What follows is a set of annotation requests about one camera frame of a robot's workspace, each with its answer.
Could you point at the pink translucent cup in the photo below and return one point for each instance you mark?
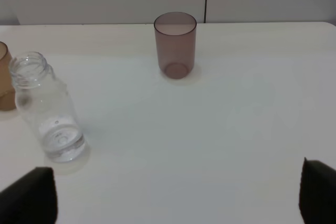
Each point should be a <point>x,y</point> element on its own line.
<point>175,37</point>

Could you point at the orange translucent cup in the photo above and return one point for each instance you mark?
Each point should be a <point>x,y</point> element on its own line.
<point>7,91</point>

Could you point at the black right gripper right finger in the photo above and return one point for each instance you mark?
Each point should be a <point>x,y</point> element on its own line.
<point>317,192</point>

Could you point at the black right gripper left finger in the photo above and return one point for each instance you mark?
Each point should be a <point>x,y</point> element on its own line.
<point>31,199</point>

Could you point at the clear plastic water bottle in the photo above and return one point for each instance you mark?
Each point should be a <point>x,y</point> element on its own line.
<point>44,103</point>

